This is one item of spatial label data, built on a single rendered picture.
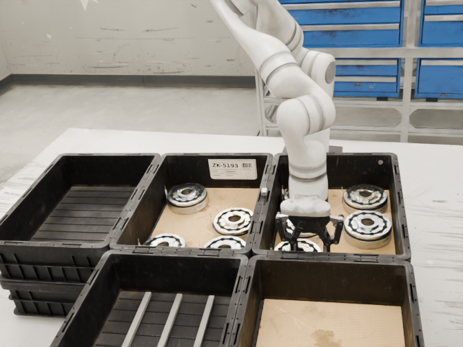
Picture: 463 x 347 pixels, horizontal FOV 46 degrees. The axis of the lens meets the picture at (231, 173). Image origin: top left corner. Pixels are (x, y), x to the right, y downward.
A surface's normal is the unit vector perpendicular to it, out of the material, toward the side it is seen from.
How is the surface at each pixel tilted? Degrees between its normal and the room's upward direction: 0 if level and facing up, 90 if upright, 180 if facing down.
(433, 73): 90
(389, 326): 0
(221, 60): 90
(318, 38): 90
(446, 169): 0
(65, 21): 90
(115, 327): 0
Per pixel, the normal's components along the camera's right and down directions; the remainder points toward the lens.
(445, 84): -0.29, 0.52
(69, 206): -0.11, -0.85
